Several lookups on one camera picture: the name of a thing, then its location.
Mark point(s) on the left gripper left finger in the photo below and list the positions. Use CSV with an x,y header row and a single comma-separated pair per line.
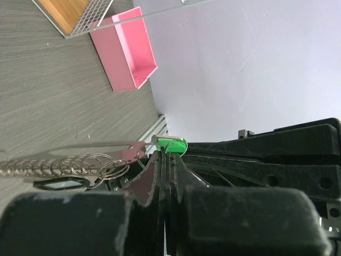
x,y
126,222

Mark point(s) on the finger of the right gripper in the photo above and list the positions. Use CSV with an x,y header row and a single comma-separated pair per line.
x,y
317,181
315,138

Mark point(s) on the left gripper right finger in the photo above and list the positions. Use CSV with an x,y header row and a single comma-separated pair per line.
x,y
215,220

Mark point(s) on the green key tag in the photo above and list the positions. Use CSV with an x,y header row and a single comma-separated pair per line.
x,y
172,145

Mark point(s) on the black key tag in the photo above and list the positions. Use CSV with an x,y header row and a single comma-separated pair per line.
x,y
63,183

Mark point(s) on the pink plastic tray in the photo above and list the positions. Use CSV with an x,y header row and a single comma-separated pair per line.
x,y
125,50

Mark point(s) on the white wire wooden shelf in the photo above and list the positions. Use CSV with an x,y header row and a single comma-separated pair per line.
x,y
75,18

